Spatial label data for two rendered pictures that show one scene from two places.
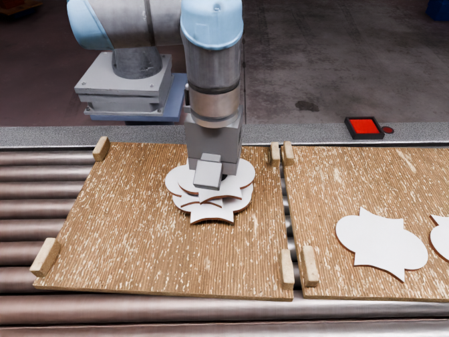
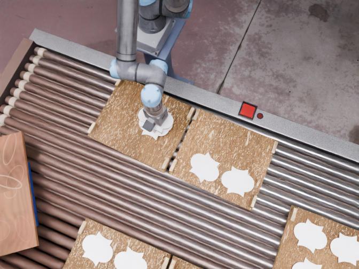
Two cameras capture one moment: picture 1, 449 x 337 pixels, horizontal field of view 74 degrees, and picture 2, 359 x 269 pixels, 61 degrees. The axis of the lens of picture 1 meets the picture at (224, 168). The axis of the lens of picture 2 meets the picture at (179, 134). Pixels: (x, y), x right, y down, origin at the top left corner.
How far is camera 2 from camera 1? 0.98 m
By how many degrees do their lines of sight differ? 32
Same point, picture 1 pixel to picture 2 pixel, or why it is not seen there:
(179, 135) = not seen: hidden behind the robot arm
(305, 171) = (199, 126)
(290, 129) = (212, 96)
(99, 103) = not seen: hidden behind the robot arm
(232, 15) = (153, 103)
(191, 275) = (135, 152)
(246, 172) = (169, 123)
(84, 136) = not seen: hidden behind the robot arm
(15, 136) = (84, 53)
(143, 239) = (124, 133)
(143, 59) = (153, 25)
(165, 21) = (141, 80)
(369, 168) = (227, 135)
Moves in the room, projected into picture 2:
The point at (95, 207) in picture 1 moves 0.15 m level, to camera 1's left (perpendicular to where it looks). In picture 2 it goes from (111, 112) to (84, 101)
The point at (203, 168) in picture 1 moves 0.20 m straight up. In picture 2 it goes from (147, 123) to (140, 107)
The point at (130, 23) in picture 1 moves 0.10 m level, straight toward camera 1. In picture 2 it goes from (129, 78) to (125, 102)
